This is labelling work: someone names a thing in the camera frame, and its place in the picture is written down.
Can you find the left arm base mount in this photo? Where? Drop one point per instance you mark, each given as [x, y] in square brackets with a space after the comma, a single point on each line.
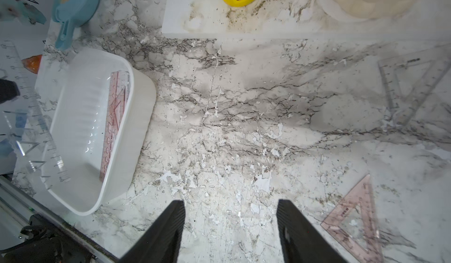
[45, 243]

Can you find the pink isosceles triangle ruler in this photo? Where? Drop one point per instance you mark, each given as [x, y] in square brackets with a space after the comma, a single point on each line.
[354, 223]

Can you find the white tiered display stand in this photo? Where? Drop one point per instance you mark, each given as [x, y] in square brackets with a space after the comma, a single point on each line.
[301, 19]

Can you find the white storage box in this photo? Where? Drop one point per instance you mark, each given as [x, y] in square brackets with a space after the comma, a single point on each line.
[79, 124]

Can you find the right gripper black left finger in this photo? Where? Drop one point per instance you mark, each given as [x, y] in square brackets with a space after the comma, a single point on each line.
[161, 242]

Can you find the pink scalene triangle ruler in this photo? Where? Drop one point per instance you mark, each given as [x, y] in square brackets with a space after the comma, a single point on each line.
[119, 106]

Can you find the clear stencil ruler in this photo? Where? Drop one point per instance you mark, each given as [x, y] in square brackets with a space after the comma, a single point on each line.
[28, 130]

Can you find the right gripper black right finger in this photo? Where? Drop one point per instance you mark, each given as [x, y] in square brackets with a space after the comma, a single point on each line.
[300, 240]

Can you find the teal dustpan brush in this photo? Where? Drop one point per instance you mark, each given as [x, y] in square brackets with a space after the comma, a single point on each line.
[71, 14]

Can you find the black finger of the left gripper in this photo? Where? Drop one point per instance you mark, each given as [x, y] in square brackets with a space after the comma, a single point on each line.
[8, 90]

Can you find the clear triangle ruler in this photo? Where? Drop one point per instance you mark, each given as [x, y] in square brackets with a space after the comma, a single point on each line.
[409, 79]

